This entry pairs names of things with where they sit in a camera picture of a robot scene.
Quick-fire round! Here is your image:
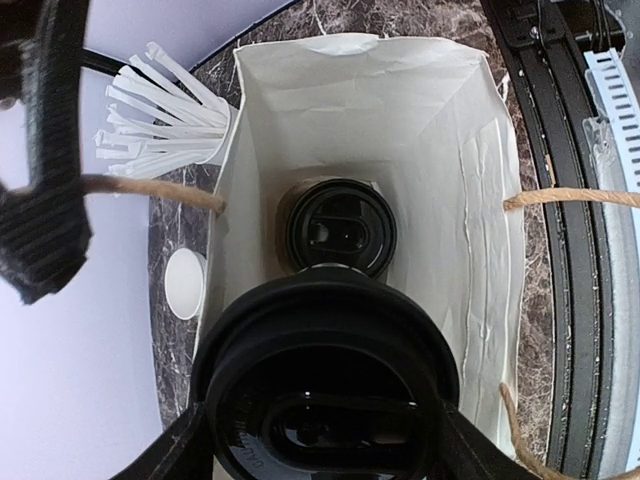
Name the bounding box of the white straws bundle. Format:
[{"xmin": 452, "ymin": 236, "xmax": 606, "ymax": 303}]
[{"xmin": 94, "ymin": 42, "xmax": 229, "ymax": 180}]

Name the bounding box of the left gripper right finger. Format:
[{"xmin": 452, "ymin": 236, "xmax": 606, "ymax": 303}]
[{"xmin": 436, "ymin": 402, "xmax": 536, "ymax": 480}]

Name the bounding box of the grey slotted cable duct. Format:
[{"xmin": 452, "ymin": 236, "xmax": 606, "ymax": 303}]
[{"xmin": 584, "ymin": 48, "xmax": 639, "ymax": 192}]

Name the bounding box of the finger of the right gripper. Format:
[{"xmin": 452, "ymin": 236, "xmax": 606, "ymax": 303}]
[{"xmin": 1, "ymin": 1, "xmax": 92, "ymax": 305}]

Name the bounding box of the black cup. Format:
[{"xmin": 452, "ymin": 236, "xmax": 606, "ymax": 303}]
[{"xmin": 164, "ymin": 248, "xmax": 206, "ymax": 320}]

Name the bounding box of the black plastic cup lid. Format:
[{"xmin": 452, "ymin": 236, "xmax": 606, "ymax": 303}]
[{"xmin": 274, "ymin": 177, "xmax": 398, "ymax": 278}]

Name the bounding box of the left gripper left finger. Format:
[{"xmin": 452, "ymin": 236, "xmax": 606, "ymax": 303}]
[{"xmin": 112, "ymin": 403, "xmax": 210, "ymax": 480}]

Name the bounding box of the black front rail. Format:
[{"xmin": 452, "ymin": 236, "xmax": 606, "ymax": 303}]
[{"xmin": 483, "ymin": 1, "xmax": 639, "ymax": 479}]

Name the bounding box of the cream paper carry bag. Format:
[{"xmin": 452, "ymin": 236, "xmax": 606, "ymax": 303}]
[{"xmin": 82, "ymin": 32, "xmax": 640, "ymax": 480}]

